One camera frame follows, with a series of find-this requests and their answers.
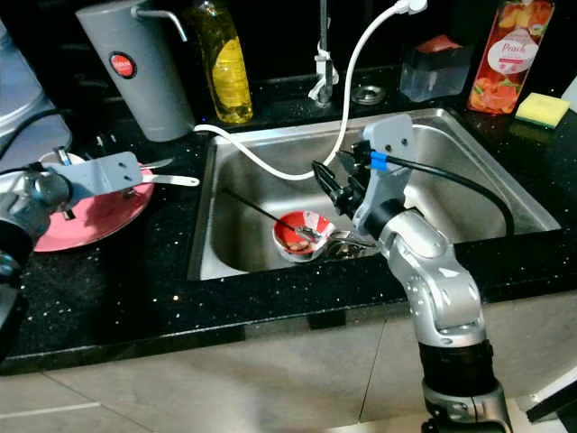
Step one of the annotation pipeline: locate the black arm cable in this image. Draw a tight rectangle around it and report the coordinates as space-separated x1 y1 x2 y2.
0 108 80 177
362 140 517 239

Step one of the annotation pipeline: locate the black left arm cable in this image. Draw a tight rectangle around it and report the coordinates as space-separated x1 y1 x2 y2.
0 108 80 177

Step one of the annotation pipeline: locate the metal sink faucet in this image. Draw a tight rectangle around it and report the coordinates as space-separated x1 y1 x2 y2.
310 0 340 108

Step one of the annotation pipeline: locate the grey water filter dispenser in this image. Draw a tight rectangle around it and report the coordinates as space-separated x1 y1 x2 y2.
76 0 197 144

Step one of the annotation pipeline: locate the metal sink drain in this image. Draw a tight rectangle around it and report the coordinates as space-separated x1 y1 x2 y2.
327 240 367 264

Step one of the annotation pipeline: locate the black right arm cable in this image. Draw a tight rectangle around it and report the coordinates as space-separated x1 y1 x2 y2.
362 140 517 239

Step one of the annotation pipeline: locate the large clear water jug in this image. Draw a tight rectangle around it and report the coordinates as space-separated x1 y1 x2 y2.
0 20 69 170

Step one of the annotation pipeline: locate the yellow dish soap bottle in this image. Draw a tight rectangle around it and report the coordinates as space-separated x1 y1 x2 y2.
188 0 254 126

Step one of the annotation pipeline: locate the metal counter hole ring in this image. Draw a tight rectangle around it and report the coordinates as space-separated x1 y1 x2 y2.
351 83 388 106

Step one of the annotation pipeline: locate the yellow green sponge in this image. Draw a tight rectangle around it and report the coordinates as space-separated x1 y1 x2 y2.
513 91 572 130

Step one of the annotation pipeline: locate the red sponge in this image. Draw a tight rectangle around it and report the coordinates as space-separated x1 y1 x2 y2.
417 34 461 55

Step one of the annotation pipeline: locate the pink plate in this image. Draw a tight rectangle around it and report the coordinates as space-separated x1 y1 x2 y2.
33 179 156 255

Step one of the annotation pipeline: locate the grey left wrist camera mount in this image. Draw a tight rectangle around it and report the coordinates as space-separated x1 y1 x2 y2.
40 150 142 206

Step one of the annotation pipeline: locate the peach soap bottle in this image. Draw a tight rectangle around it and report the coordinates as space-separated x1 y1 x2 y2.
466 0 556 116

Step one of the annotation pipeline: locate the beige cabinet front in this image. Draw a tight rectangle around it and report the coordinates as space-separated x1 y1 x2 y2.
0 289 577 433

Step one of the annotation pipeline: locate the clear plastic sponge holder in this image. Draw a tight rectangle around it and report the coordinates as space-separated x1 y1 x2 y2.
398 34 475 103

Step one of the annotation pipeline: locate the stainless steel sink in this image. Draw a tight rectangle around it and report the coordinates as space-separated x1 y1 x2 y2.
187 107 563 283

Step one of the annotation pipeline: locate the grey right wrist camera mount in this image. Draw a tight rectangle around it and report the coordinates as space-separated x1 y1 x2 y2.
351 114 417 237

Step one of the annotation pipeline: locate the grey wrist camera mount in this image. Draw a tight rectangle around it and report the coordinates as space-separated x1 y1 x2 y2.
351 114 417 237
40 150 142 206

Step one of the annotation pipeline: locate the red white bowl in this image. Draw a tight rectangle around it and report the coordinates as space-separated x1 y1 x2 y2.
272 209 335 263

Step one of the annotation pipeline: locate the white flexible hose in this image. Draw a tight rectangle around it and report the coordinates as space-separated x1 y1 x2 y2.
193 0 430 183

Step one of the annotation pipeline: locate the black handled metal spoon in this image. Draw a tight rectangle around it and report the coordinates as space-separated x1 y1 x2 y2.
220 187 323 244

